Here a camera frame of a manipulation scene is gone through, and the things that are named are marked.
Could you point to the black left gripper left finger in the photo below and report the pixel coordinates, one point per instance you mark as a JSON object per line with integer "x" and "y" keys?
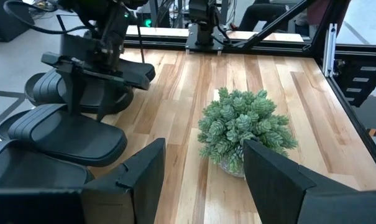
{"x": 144, "y": 174}

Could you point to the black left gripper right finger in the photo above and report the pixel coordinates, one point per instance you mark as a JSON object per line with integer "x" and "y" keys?
{"x": 274, "y": 186}

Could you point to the black cabinet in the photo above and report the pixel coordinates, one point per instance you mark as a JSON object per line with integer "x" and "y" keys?
{"x": 4, "y": 25}

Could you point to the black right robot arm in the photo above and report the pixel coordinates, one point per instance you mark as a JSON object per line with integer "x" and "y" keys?
{"x": 204, "y": 15}

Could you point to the person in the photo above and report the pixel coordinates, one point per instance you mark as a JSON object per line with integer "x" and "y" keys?
{"x": 262, "y": 14}

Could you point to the wooden shelf with black frame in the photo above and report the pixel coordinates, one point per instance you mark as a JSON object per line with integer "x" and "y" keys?
{"x": 140, "y": 46}

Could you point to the silver metal bracket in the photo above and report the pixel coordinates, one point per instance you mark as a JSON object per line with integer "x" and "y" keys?
{"x": 329, "y": 49}

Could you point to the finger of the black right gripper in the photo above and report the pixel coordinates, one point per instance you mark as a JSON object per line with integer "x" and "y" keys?
{"x": 111, "y": 96}
{"x": 73, "y": 90}

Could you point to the green artificial potted plant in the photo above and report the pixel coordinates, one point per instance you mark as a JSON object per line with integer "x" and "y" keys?
{"x": 243, "y": 124}

